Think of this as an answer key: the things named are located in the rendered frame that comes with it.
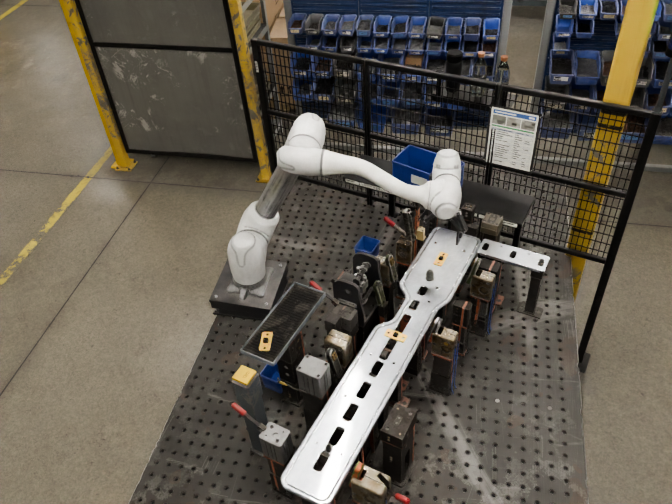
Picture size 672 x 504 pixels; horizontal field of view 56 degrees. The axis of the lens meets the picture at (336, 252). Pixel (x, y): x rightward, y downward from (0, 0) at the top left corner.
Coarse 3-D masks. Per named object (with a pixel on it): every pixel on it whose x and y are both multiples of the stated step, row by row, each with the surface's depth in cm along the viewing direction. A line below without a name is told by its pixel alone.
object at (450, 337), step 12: (432, 336) 237; (444, 336) 235; (456, 336) 235; (432, 348) 242; (444, 348) 239; (456, 348) 241; (444, 360) 243; (456, 360) 246; (432, 372) 252; (444, 372) 248; (432, 384) 257; (444, 384) 252
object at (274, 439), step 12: (264, 432) 208; (276, 432) 208; (288, 432) 208; (264, 444) 208; (276, 444) 205; (288, 444) 210; (264, 456) 215; (276, 456) 210; (288, 456) 212; (276, 468) 218; (276, 480) 224; (288, 492) 226
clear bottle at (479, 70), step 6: (480, 54) 272; (480, 60) 274; (474, 66) 277; (480, 66) 275; (486, 66) 276; (474, 72) 278; (480, 72) 276; (486, 72) 277; (480, 78) 278; (474, 90) 283; (480, 90) 282; (480, 96) 284
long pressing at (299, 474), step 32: (416, 256) 273; (448, 256) 272; (416, 288) 260; (448, 288) 259; (416, 320) 247; (352, 384) 227; (384, 384) 226; (320, 416) 218; (320, 448) 209; (352, 448) 208; (288, 480) 202; (320, 480) 201
